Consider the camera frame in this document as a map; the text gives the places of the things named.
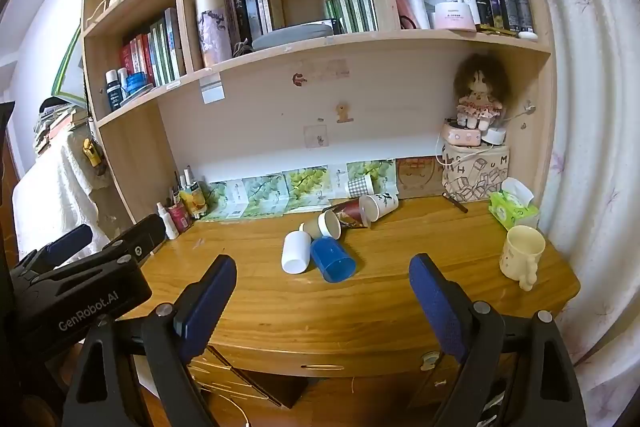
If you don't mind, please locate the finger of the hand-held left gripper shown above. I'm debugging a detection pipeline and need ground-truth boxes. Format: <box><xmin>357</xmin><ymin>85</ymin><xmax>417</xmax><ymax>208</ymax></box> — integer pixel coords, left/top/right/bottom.
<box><xmin>12</xmin><ymin>224</ymin><xmax>95</xmax><ymax>280</ymax></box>
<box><xmin>100</xmin><ymin>213</ymin><xmax>167</xmax><ymax>268</ymax></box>

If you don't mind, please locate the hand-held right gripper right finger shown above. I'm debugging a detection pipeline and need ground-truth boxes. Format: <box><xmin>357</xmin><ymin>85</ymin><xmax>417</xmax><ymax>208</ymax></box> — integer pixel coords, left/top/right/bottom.
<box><xmin>409</xmin><ymin>253</ymin><xmax>587</xmax><ymax>427</ymax></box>

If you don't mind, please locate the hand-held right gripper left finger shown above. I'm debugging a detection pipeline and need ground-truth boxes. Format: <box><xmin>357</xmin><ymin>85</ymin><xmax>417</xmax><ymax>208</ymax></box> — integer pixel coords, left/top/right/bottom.
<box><xmin>62</xmin><ymin>254</ymin><xmax>238</xmax><ymax>427</ymax></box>

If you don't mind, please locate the blue plastic cup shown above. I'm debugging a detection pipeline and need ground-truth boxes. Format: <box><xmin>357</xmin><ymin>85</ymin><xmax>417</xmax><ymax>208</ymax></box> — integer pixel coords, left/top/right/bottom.
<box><xmin>310</xmin><ymin>236</ymin><xmax>357</xmax><ymax>284</ymax></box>

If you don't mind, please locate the white plastic cup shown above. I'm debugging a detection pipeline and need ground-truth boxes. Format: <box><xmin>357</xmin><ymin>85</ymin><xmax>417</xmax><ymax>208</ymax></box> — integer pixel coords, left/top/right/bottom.
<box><xmin>281</xmin><ymin>230</ymin><xmax>312</xmax><ymax>275</ymax></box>

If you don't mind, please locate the white printed paper cup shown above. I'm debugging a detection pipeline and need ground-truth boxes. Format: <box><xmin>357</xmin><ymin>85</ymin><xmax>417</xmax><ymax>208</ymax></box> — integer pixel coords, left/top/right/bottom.
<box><xmin>359</xmin><ymin>192</ymin><xmax>400</xmax><ymax>223</ymax></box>

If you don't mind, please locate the red-brown patterned paper cup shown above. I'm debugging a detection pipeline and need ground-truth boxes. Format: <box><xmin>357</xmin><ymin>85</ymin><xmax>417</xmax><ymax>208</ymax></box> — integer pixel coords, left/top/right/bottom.
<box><xmin>322</xmin><ymin>199</ymin><xmax>371</xmax><ymax>229</ymax></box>

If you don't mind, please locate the beige paper cup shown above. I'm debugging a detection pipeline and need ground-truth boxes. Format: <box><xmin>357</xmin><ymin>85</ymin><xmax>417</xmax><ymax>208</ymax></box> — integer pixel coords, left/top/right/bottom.
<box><xmin>299</xmin><ymin>210</ymin><xmax>342</xmax><ymax>240</ymax></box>

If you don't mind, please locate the checkered paper cup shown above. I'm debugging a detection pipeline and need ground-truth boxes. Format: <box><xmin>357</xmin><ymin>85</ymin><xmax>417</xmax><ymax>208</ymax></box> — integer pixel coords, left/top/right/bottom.
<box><xmin>347</xmin><ymin>174</ymin><xmax>376</xmax><ymax>198</ymax></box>

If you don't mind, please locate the white small bottle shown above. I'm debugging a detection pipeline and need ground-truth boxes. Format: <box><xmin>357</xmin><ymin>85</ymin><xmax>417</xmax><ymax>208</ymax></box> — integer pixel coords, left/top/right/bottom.
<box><xmin>156</xmin><ymin>202</ymin><xmax>180</xmax><ymax>241</ymax></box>

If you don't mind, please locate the white lace cloth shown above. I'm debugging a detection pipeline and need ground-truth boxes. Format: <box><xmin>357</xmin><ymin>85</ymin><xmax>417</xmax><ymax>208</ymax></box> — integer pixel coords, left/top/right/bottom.
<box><xmin>15</xmin><ymin>132</ymin><xmax>126</xmax><ymax>260</ymax></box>

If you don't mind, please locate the yellow label bottle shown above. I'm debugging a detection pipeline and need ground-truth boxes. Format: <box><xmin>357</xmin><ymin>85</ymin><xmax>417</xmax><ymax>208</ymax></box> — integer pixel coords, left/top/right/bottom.
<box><xmin>180</xmin><ymin>179</ymin><xmax>209</xmax><ymax>220</ymax></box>

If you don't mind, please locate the green grape printed card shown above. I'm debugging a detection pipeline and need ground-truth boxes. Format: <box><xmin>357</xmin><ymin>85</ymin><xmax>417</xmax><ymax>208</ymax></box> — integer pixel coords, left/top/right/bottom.
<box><xmin>282</xmin><ymin>166</ymin><xmax>333</xmax><ymax>212</ymax></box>
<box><xmin>345</xmin><ymin>158</ymin><xmax>399</xmax><ymax>198</ymax></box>
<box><xmin>242</xmin><ymin>173</ymin><xmax>291</xmax><ymax>216</ymax></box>
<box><xmin>202</xmin><ymin>179</ymin><xmax>251</xmax><ymax>223</ymax></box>

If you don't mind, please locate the yellow toy figure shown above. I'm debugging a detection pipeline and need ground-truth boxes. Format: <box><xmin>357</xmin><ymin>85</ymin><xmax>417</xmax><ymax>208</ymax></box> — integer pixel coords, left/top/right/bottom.
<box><xmin>82</xmin><ymin>138</ymin><xmax>103</xmax><ymax>168</ymax></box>

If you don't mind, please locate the pale yellow mug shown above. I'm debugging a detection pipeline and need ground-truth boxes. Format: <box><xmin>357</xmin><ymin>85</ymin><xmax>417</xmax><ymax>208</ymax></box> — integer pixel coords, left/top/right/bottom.
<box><xmin>500</xmin><ymin>225</ymin><xmax>547</xmax><ymax>292</ymax></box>

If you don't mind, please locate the stack of books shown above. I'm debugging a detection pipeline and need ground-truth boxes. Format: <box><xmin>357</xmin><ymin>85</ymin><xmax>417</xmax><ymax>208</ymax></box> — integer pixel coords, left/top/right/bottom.
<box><xmin>33</xmin><ymin>99</ymin><xmax>92</xmax><ymax>154</ymax></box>

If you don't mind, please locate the green tissue pack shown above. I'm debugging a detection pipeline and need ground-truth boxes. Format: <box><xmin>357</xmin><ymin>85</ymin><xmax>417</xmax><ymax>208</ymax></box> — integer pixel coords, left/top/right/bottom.
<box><xmin>489</xmin><ymin>178</ymin><xmax>541</xmax><ymax>230</ymax></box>

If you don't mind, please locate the brown cardboard panel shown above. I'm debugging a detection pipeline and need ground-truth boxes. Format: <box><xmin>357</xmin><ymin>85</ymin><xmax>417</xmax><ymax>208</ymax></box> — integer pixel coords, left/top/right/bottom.
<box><xmin>396</xmin><ymin>157</ymin><xmax>446</xmax><ymax>200</ymax></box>

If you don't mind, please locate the printed cardboard box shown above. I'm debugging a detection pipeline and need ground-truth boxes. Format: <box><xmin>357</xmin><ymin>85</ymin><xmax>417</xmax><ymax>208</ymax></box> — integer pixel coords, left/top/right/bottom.
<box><xmin>442</xmin><ymin>142</ymin><xmax>511</xmax><ymax>202</ymax></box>

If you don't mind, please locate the black dark bottle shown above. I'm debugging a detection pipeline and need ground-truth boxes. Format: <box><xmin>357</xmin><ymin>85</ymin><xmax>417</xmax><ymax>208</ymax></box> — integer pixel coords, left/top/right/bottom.
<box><xmin>104</xmin><ymin>69</ymin><xmax>124</xmax><ymax>112</ymax></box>

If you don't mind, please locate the blue lidded jar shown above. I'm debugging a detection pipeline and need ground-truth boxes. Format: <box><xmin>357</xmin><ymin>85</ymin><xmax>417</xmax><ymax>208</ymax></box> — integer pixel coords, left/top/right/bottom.
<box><xmin>125</xmin><ymin>73</ymin><xmax>154</xmax><ymax>98</ymax></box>

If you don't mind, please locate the white label card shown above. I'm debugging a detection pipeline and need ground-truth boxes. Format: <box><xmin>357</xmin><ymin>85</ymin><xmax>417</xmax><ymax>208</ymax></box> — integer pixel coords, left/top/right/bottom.
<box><xmin>200</xmin><ymin>74</ymin><xmax>225</xmax><ymax>104</ymax></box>

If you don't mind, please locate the small white printed card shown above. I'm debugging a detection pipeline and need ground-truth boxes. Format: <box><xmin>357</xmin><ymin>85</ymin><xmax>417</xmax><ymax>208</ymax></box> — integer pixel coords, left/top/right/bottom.
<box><xmin>327</xmin><ymin>164</ymin><xmax>352</xmax><ymax>200</ymax></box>

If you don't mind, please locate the pink small device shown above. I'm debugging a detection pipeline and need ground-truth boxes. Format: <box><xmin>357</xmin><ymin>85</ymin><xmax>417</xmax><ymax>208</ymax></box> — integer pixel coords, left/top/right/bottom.
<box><xmin>442</xmin><ymin>122</ymin><xmax>483</xmax><ymax>148</ymax></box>

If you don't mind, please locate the green framed picture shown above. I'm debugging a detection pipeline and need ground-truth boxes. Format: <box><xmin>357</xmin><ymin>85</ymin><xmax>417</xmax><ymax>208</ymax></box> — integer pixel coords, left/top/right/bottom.
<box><xmin>54</xmin><ymin>24</ymin><xmax>84</xmax><ymax>101</ymax></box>

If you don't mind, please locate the row of red green books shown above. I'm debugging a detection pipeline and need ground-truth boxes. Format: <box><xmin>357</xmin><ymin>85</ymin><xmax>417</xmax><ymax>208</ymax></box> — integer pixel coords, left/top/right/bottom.
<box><xmin>119</xmin><ymin>7</ymin><xmax>187</xmax><ymax>88</ymax></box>

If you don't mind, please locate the white floral cylinder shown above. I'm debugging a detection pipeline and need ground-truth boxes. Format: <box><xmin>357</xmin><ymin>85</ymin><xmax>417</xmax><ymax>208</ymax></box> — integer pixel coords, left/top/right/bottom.
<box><xmin>194</xmin><ymin>0</ymin><xmax>234</xmax><ymax>68</ymax></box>

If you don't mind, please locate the brown-haired doll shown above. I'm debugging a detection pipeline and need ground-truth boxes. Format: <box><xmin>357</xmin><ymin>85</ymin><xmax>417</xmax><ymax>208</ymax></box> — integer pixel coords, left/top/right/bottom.
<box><xmin>452</xmin><ymin>54</ymin><xmax>512</xmax><ymax>130</ymax></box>

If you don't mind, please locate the wooden bookshelf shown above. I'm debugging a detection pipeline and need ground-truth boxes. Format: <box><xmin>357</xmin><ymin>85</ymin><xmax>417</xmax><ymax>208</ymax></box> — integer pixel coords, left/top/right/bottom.
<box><xmin>80</xmin><ymin>0</ymin><xmax>558</xmax><ymax>230</ymax></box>

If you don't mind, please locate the grey oval case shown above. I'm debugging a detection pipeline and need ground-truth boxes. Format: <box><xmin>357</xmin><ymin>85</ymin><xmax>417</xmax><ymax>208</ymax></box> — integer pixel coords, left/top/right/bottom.
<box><xmin>251</xmin><ymin>22</ymin><xmax>335</xmax><ymax>54</ymax></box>

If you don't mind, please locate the row of dark books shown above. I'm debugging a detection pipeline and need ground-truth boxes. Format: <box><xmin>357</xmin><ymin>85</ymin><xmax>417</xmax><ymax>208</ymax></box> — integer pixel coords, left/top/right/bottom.
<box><xmin>216</xmin><ymin>0</ymin><xmax>287</xmax><ymax>50</ymax></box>

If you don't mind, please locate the white floral curtain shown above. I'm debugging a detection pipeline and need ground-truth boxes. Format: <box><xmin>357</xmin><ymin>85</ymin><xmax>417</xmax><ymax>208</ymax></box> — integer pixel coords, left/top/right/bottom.
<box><xmin>507</xmin><ymin>0</ymin><xmax>640</xmax><ymax>408</ymax></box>

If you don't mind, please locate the pink white jar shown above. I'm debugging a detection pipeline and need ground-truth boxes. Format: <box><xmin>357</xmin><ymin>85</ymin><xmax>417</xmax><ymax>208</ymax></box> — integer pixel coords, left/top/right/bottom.
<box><xmin>433</xmin><ymin>0</ymin><xmax>477</xmax><ymax>32</ymax></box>

